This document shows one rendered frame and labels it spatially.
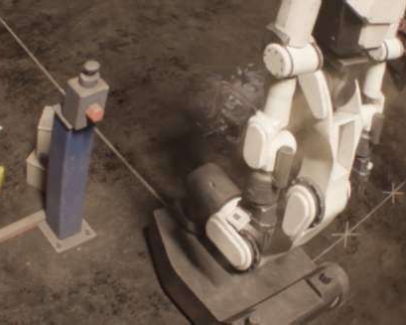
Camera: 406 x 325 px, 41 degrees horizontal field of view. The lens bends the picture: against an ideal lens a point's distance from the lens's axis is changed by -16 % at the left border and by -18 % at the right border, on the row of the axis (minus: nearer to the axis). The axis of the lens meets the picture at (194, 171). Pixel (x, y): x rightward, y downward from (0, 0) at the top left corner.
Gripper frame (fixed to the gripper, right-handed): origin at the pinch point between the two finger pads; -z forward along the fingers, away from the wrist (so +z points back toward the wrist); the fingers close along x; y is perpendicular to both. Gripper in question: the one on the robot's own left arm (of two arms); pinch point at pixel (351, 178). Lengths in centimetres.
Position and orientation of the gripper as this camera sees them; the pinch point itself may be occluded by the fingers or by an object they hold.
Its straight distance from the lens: 186.8
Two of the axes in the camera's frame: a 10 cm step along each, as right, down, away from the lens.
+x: 6.1, 5.0, -6.2
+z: 1.1, -8.2, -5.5
